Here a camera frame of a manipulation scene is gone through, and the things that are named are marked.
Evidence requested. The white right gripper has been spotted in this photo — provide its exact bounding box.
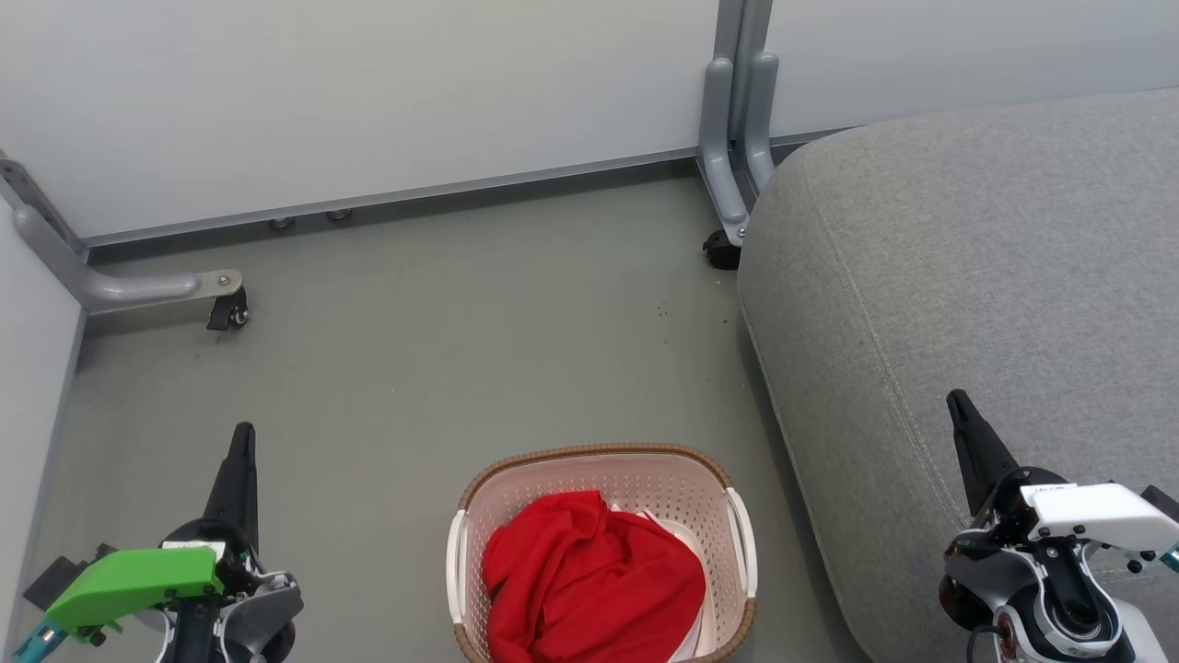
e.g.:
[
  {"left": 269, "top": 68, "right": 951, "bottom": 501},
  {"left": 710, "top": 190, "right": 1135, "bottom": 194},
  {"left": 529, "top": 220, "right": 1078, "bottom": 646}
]
[{"left": 946, "top": 389, "right": 1179, "bottom": 576}]

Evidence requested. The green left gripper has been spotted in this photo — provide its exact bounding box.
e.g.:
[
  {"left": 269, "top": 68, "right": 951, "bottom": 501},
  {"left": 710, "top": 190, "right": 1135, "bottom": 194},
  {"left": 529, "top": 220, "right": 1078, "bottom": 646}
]
[{"left": 44, "top": 422, "right": 263, "bottom": 646}]

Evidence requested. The red cloth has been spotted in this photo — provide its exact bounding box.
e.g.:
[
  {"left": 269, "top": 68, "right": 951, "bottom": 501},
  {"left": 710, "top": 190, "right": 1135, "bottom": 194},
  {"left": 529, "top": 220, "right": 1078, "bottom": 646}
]
[{"left": 481, "top": 491, "right": 708, "bottom": 663}]

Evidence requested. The grey fabric sofa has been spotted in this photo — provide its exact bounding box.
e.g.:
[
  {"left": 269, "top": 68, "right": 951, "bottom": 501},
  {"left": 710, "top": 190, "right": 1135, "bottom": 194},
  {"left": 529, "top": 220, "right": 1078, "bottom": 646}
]
[{"left": 737, "top": 87, "right": 1179, "bottom": 663}]

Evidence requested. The white cloth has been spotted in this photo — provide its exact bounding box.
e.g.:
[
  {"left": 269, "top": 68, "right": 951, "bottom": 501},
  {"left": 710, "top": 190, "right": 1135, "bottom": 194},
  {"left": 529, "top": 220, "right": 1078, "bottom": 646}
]
[{"left": 636, "top": 502, "right": 719, "bottom": 663}]

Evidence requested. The black caster wheel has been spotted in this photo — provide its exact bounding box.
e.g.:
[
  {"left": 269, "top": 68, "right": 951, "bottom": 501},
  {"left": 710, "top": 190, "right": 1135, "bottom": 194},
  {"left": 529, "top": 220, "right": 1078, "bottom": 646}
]
[
  {"left": 206, "top": 287, "right": 250, "bottom": 332},
  {"left": 703, "top": 228, "right": 743, "bottom": 271}
]

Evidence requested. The long grey partition foot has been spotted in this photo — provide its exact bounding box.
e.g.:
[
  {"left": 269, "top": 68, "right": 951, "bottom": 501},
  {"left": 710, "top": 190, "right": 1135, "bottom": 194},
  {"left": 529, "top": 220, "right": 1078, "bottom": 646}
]
[{"left": 11, "top": 204, "right": 243, "bottom": 314}]

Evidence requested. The white laundry basket brown rim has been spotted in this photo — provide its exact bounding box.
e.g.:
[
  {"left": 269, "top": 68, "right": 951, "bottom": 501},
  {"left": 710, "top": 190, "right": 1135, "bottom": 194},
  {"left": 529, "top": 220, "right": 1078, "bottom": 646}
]
[{"left": 446, "top": 444, "right": 759, "bottom": 663}]

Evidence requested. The grey partition post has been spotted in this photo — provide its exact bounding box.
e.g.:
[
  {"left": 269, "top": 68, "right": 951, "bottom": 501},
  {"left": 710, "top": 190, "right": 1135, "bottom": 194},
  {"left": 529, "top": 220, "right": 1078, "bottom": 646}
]
[{"left": 714, "top": 0, "right": 775, "bottom": 65}]

